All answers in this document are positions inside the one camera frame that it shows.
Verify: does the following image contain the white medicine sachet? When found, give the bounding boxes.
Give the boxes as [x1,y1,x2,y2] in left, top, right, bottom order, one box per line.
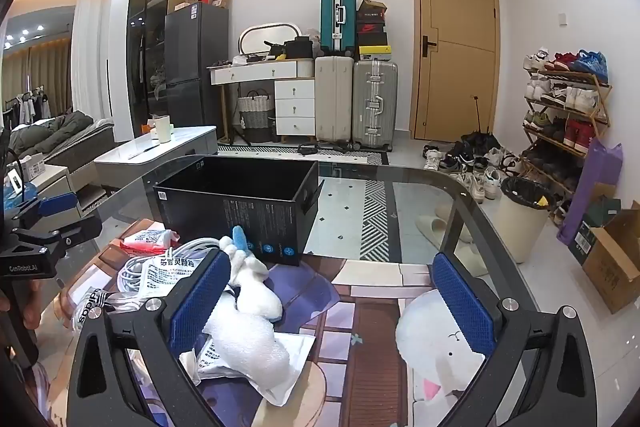
[179,331,318,406]
[141,256,203,300]

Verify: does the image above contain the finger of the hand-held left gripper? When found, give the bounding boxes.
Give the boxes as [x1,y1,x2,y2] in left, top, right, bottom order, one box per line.
[11,212,104,257]
[14,191,82,229]

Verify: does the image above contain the oval mirror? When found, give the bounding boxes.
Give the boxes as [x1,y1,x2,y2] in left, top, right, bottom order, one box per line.
[238,23,302,58]

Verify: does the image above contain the dark grey fridge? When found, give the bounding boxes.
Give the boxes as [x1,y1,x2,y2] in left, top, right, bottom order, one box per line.
[164,2,231,140]

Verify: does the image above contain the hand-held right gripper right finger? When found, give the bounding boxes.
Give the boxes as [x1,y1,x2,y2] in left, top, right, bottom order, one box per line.
[431,252,595,427]

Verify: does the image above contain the large cardboard box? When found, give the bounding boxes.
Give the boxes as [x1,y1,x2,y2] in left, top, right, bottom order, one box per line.
[581,199,640,315]

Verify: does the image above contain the purple bag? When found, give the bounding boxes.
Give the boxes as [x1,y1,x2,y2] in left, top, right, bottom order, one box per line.
[556,138,624,244]

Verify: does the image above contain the dark green box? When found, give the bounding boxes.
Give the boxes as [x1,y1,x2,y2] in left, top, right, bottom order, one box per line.
[567,197,623,265]

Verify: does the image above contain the rows of shoes on rack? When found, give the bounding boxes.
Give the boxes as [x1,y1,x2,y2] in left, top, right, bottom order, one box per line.
[522,48,611,208]

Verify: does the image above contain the pile of shoes on floor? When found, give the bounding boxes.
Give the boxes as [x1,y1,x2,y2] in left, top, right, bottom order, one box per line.
[422,132,523,202]

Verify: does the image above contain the white dressing table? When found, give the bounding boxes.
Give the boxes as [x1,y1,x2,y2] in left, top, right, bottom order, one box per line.
[209,59,317,142]

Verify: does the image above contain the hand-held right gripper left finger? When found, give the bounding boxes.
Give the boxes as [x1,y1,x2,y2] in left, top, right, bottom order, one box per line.
[66,251,232,427]

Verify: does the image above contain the white cable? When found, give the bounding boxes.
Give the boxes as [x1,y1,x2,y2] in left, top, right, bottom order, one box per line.
[114,236,236,303]

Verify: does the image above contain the clothes rack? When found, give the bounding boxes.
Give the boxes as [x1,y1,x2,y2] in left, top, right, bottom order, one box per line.
[0,89,53,128]

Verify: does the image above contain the teal suitcase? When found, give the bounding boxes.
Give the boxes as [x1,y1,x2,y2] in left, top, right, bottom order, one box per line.
[320,0,358,56]

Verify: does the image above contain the wooden shoe rack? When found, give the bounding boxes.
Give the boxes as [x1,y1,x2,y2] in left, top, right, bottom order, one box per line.
[520,67,613,218]

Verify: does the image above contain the beige slipper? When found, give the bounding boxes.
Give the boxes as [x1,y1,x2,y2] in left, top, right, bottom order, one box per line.
[434,202,475,228]
[415,214,473,254]

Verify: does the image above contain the silver suitcase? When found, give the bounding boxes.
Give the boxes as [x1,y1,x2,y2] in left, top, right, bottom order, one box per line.
[351,59,399,151]

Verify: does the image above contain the grey sofa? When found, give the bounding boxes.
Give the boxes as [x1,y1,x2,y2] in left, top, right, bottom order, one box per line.
[10,117,116,180]

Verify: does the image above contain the dark green jacket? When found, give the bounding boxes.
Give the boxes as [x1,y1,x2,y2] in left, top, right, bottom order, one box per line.
[10,111,96,150]

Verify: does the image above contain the printed cartoon desk mat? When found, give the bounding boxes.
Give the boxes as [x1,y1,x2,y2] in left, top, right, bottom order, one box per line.
[30,217,506,427]

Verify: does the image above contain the beige trash bin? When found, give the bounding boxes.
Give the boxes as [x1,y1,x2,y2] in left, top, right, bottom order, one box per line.
[492,176,551,265]

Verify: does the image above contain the woven laundry basket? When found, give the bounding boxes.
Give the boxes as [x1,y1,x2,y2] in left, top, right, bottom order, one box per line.
[236,90,273,144]

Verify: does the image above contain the brown lidded shoe box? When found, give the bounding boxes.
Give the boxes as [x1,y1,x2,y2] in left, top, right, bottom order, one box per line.
[357,0,389,22]

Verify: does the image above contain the white plush toy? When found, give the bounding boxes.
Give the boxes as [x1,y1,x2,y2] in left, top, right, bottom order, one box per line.
[202,226,293,390]

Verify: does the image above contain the beige suitcase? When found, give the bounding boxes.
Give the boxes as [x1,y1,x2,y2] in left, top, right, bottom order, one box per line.
[314,55,356,144]

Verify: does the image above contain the white coffee table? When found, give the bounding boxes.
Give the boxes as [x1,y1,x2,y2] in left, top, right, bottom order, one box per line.
[94,125,219,192]

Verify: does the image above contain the red white snack packet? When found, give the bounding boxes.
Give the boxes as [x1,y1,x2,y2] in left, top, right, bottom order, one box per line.
[120,228,182,254]

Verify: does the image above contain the black bag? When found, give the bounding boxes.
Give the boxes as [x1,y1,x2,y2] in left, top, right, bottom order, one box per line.
[283,36,314,59]

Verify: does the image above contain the yellow white shoe box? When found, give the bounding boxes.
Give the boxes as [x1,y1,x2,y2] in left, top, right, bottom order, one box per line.
[359,45,394,62]

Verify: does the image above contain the black cardboard box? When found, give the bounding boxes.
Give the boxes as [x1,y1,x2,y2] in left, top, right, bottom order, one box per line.
[152,155,321,268]

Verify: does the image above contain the tall dark glass cabinet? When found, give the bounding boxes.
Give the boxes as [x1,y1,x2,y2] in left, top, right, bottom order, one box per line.
[125,0,201,142]

